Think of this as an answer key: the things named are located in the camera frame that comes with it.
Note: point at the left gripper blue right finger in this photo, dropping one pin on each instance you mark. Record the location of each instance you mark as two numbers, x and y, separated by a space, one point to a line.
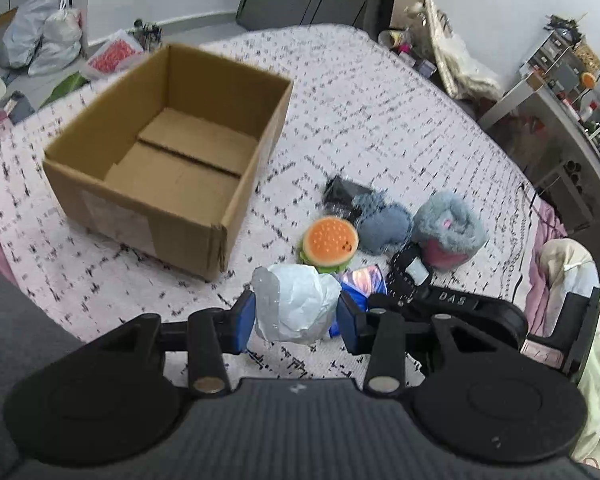
364 321

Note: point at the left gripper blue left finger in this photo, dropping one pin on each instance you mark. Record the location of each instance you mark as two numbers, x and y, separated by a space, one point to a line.
213 329

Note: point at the blue tissue pack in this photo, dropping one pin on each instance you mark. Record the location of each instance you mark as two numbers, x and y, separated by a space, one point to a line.
360 284

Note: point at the white plastic bag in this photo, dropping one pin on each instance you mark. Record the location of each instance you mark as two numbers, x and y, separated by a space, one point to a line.
294 303
60 43

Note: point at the plush hamburger toy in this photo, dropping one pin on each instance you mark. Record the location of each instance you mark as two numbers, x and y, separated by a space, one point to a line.
329 244

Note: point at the blue denim plush toy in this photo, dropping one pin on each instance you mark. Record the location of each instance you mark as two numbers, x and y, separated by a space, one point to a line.
382 226

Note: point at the grey pink fuzzy slipper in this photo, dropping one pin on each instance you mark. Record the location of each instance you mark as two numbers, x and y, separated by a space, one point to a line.
447 231

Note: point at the black packaged cloth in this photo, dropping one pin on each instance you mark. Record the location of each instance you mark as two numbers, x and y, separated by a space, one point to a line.
340 192

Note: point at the cream pillow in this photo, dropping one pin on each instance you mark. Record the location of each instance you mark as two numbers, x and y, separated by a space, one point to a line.
569 267

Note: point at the brown cardboard box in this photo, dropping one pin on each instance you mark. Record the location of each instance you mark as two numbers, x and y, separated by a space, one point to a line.
165 160

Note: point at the white desk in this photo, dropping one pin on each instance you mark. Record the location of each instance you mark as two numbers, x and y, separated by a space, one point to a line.
531 84

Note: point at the white patterned bed cover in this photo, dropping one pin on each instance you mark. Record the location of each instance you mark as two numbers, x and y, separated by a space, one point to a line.
355 110

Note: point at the beige tote bag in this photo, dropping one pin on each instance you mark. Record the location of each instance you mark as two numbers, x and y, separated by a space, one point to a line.
463 77

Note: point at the green leaf mat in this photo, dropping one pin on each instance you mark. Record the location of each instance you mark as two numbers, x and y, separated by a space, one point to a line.
71 83

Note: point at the red patterned plastic bag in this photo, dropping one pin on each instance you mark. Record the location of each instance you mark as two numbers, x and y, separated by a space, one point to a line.
117 52

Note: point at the grey plastic bag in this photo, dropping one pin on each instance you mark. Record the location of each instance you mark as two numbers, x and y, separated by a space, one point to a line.
24 33

